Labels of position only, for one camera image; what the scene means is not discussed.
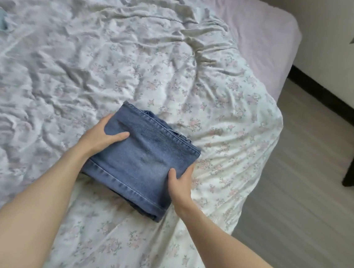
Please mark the black skirting board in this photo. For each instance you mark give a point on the black skirting board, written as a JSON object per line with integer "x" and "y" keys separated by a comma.
{"x": 331, "y": 103}

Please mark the person's right hand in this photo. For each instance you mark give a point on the person's right hand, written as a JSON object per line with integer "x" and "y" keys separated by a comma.
{"x": 181, "y": 187}

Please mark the white floral bed quilt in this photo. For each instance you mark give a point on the white floral bed quilt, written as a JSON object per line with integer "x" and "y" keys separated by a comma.
{"x": 114, "y": 100}

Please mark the person's left forearm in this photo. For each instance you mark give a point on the person's left forearm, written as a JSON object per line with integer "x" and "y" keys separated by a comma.
{"x": 27, "y": 205}

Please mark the person's left hand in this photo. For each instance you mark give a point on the person's left hand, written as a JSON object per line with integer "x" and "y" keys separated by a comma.
{"x": 98, "y": 139}

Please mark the person's right thumb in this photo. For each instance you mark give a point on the person's right thumb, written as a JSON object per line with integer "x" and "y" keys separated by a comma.
{"x": 172, "y": 178}

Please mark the person's left thumb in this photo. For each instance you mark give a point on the person's left thumb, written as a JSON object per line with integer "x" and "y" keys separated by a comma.
{"x": 117, "y": 136}

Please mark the pink bed sheet mattress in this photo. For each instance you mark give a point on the pink bed sheet mattress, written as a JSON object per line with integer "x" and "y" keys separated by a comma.
{"x": 262, "y": 37}

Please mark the blue denim jeans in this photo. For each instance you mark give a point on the blue denim jeans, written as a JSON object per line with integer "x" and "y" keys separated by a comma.
{"x": 144, "y": 160}

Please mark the person's right forearm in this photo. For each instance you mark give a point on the person's right forearm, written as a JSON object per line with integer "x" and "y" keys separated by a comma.
{"x": 224, "y": 254}

